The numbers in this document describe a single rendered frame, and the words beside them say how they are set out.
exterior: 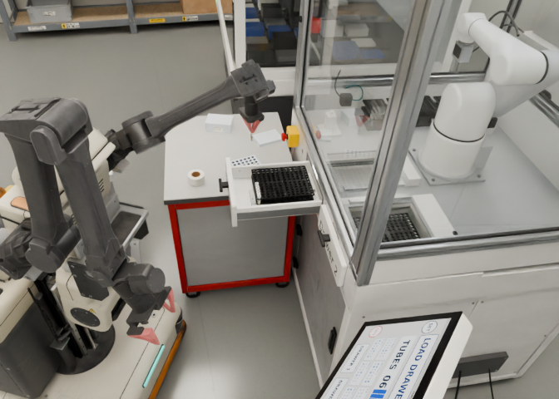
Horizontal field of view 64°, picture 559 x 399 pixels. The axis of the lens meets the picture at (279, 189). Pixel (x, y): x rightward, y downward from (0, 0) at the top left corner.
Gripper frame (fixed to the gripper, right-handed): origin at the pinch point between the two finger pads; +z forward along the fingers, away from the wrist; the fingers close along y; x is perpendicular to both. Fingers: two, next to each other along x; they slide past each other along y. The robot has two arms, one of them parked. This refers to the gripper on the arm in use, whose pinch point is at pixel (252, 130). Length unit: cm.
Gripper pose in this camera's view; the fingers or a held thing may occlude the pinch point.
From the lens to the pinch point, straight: 189.8
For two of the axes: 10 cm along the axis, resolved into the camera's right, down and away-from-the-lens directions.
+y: -5.2, -6.0, 6.1
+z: -0.2, 7.2, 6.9
